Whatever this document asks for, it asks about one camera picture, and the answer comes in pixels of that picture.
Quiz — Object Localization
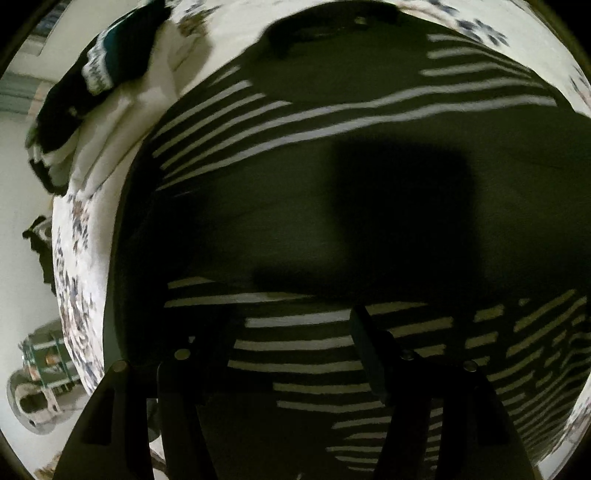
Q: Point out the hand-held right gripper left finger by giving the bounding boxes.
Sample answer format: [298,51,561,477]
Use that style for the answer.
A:
[53,336,219,480]

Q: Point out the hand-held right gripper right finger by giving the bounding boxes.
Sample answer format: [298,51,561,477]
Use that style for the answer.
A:
[349,305,539,480]

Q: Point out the dark striped garment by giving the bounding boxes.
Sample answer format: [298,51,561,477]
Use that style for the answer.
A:
[108,7,591,480]

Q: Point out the metal green appliance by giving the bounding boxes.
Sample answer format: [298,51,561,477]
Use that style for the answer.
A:
[6,322,89,435]

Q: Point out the floral bed sheet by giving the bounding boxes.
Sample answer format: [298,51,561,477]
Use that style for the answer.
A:
[51,0,591,480]

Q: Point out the black object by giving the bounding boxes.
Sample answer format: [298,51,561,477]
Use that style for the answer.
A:
[22,215,60,297]

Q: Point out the white cloth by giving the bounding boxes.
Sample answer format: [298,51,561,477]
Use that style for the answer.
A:
[28,21,183,197]

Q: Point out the dark patterned knit garment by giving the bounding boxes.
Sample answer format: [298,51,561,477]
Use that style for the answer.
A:
[28,0,172,155]

